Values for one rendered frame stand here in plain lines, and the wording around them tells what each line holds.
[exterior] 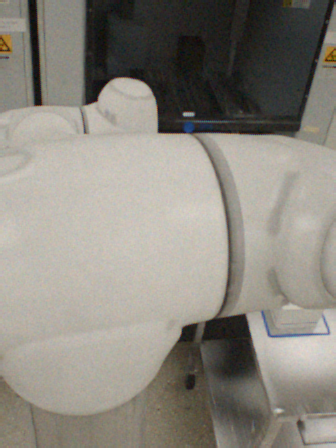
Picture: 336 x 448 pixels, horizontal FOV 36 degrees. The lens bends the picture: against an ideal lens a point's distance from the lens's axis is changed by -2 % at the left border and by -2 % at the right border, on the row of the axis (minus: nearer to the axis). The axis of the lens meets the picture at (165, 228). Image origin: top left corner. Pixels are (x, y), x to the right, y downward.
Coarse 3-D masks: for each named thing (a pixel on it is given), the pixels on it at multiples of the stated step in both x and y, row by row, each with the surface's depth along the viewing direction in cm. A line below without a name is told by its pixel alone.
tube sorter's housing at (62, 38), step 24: (48, 0) 118; (72, 0) 119; (48, 24) 121; (72, 24) 122; (48, 48) 125; (72, 48) 126; (48, 72) 130; (72, 72) 130; (48, 96) 134; (72, 96) 135; (312, 96) 145; (312, 120) 151; (192, 336) 197; (216, 336) 209; (240, 336) 212
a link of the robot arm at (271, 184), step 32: (224, 160) 32; (256, 160) 33; (288, 160) 33; (320, 160) 33; (224, 192) 31; (256, 192) 31; (288, 192) 32; (320, 192) 30; (256, 224) 31; (288, 224) 30; (320, 224) 30; (256, 256) 32; (288, 256) 30; (320, 256) 30; (256, 288) 33; (288, 288) 32; (320, 288) 31
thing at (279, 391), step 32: (256, 320) 115; (320, 320) 116; (192, 352) 179; (224, 352) 173; (256, 352) 108; (288, 352) 109; (320, 352) 109; (192, 384) 187; (224, 384) 163; (256, 384) 164; (288, 384) 103; (320, 384) 103; (224, 416) 155; (256, 416) 156; (288, 416) 98; (320, 416) 99
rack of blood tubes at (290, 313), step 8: (288, 304) 112; (272, 312) 116; (280, 312) 111; (288, 312) 110; (296, 312) 111; (304, 312) 111; (312, 312) 111; (320, 312) 112; (280, 320) 112; (288, 320) 112; (296, 320) 112; (304, 320) 113; (312, 320) 113
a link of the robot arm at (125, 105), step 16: (112, 80) 85; (128, 80) 85; (112, 96) 83; (128, 96) 82; (144, 96) 83; (96, 112) 85; (112, 112) 83; (128, 112) 83; (144, 112) 84; (96, 128) 84; (112, 128) 84; (128, 128) 84; (144, 128) 85
